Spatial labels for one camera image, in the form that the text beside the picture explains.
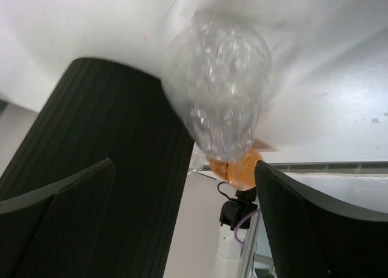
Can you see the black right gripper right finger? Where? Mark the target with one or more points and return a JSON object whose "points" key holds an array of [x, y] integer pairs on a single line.
{"points": [[312, 234]]}

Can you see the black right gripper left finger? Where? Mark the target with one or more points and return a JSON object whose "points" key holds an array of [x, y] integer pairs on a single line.
{"points": [[52, 231]]}

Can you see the clear unlabelled plastic bottle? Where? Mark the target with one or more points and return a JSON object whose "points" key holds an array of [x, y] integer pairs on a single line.
{"points": [[215, 76]]}

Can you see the black ribbed waste bin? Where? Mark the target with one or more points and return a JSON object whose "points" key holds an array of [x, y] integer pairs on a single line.
{"points": [[99, 110]]}

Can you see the orange juice bottle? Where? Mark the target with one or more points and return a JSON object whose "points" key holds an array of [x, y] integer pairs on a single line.
{"points": [[239, 174]]}

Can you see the aluminium table edge rail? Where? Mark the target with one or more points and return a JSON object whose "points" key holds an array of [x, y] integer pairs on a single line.
{"points": [[365, 167]]}

